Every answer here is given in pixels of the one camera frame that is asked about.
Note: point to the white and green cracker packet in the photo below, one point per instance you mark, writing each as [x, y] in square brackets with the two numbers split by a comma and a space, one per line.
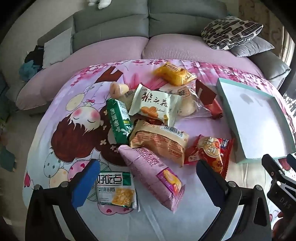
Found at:
[115, 192]

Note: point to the pink sofa seat cover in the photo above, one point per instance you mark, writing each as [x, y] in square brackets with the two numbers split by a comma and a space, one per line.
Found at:
[104, 53]

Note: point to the grey and white plush toy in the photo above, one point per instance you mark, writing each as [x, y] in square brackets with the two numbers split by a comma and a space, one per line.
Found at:
[101, 3]

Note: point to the dark cloth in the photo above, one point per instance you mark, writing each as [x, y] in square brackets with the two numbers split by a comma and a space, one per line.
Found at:
[34, 55]

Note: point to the dark red snack packet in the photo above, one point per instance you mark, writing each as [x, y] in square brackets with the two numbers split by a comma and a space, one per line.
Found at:
[205, 95]

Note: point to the cream cookie packet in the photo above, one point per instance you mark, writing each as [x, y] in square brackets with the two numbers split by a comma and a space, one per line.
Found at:
[150, 99]

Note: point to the teal cloth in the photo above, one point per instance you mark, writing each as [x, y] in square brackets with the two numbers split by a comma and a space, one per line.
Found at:
[30, 70]

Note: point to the teal shallow box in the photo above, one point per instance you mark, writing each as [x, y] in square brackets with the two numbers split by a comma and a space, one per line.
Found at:
[254, 115]

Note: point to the tan bread packet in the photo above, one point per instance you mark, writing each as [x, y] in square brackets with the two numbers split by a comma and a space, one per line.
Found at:
[157, 143]

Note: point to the white bun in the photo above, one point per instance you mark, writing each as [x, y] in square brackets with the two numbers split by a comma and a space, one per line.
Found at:
[187, 104]

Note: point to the black and white patterned pillow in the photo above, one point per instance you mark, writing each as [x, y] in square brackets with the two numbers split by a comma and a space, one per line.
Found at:
[231, 32]

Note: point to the beige patterned curtain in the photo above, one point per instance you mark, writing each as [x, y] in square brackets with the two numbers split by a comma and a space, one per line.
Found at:
[266, 23]

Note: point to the yellow cake packet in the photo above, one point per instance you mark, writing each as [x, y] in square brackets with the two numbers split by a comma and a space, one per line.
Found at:
[172, 73]

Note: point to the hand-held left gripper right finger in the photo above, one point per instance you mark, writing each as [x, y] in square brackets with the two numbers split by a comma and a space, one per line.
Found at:
[207, 178]

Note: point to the green biscuit packet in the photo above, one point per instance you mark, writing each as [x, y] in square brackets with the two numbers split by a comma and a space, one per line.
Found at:
[118, 120]

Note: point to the pink printed blanket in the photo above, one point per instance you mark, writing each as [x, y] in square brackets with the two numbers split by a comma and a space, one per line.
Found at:
[161, 220]

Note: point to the cream jelly cup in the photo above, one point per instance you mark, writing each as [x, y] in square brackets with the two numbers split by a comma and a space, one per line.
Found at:
[116, 89]

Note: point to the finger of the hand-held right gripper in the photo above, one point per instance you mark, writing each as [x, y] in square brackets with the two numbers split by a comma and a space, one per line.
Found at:
[272, 165]
[291, 162]

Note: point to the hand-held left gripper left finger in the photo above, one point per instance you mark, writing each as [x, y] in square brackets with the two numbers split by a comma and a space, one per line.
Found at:
[85, 183]

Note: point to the dark grey pillow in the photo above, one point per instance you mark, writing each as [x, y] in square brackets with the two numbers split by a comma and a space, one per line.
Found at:
[252, 47]

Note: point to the grey sofa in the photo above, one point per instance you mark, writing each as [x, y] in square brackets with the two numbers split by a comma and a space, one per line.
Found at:
[111, 20]

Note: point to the red round cracker packet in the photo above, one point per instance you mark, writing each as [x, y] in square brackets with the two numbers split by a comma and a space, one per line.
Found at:
[208, 150]

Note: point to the pink biscuit packet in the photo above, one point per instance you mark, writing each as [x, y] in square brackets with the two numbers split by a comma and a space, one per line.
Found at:
[148, 171]

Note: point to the light grey pillow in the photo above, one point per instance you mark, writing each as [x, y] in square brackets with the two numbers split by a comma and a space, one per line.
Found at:
[56, 48]

